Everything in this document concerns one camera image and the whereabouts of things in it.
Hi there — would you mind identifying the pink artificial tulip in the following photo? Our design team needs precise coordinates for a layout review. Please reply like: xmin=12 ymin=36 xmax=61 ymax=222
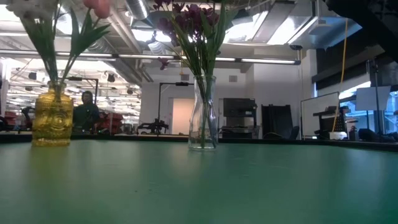
xmin=60 ymin=0 xmax=103 ymax=85
xmin=62 ymin=0 xmax=113 ymax=85

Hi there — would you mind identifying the yellow glass vase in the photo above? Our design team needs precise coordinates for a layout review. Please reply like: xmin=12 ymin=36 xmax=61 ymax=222
xmin=30 ymin=80 xmax=75 ymax=147

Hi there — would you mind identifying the clear glass vase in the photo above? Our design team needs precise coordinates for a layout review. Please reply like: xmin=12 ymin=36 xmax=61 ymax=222
xmin=187 ymin=74 xmax=220 ymax=152

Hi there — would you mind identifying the black cabinet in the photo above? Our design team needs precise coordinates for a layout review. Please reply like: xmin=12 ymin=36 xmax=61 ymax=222
xmin=221 ymin=97 xmax=258 ymax=139

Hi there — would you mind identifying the black panel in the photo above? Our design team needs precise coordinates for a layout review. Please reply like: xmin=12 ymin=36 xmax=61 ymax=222
xmin=260 ymin=104 xmax=299 ymax=139

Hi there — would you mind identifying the long ceiling light bar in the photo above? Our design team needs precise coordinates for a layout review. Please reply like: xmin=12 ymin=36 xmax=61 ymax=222
xmin=0 ymin=49 xmax=302 ymax=66

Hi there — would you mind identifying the person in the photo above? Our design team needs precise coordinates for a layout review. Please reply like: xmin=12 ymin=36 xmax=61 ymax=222
xmin=73 ymin=90 xmax=101 ymax=133

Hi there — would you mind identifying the whiteboard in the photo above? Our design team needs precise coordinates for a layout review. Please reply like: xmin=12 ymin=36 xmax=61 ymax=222
xmin=300 ymin=91 xmax=340 ymax=138

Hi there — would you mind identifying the white bucket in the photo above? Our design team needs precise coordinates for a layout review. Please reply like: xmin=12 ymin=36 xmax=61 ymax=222
xmin=328 ymin=131 xmax=348 ymax=141

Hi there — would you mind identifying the white board panel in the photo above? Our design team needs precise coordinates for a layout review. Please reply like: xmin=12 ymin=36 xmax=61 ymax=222
xmin=355 ymin=86 xmax=392 ymax=112

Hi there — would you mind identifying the black stand pole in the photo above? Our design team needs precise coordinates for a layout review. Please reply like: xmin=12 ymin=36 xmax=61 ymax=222
xmin=366 ymin=58 xmax=383 ymax=134

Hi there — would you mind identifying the silver ventilation duct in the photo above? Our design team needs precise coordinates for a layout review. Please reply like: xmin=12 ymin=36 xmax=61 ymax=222
xmin=124 ymin=0 xmax=150 ymax=20

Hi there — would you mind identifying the yellow hanging cable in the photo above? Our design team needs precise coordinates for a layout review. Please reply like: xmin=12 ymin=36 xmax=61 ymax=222
xmin=331 ymin=18 xmax=351 ymax=133

